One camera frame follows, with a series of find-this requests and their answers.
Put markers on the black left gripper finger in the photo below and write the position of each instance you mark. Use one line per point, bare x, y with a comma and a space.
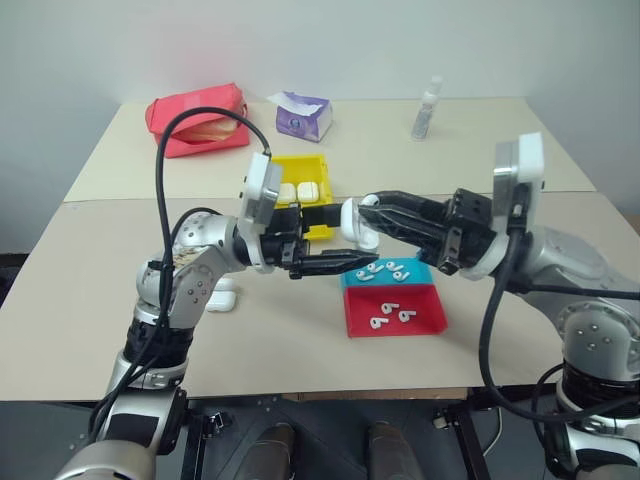
335, 261
324, 215

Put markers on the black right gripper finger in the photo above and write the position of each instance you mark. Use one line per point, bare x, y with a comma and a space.
405, 227
415, 202

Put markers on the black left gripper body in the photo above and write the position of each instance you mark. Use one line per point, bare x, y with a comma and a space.
285, 250

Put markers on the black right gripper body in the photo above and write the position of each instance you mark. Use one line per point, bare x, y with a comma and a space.
470, 225

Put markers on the white earbud charging case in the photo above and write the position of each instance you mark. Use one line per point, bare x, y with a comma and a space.
286, 193
228, 285
307, 191
222, 302
350, 225

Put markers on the white earbud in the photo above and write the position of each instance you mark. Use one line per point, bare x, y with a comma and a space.
388, 306
363, 276
378, 323
369, 199
391, 265
400, 275
407, 315
375, 268

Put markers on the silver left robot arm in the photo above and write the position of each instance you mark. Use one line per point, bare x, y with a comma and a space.
196, 239

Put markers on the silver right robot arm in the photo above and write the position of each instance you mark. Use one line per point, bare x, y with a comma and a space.
565, 260

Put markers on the yellow plastic bin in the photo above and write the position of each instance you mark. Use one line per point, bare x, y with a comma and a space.
300, 167

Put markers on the blue plastic tray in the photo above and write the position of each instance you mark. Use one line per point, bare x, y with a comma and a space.
420, 272

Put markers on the red plastic tray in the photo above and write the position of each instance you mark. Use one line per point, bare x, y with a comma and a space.
430, 310

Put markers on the clear spray bottle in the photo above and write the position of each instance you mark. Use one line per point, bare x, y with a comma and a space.
425, 115

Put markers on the purple tissue box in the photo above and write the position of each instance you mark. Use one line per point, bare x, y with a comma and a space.
300, 124

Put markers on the red fabric pouch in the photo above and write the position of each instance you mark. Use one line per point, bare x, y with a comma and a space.
200, 100

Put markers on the dark rounded shape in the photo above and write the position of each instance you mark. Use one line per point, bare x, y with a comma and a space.
391, 450
272, 450

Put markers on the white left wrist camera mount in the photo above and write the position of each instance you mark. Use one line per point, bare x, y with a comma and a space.
255, 185

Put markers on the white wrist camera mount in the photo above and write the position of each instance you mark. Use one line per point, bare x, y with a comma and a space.
255, 185
531, 160

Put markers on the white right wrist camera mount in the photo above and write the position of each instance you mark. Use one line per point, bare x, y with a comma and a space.
531, 160

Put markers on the silver frame bracket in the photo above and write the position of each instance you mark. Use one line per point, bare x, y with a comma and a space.
216, 422
440, 421

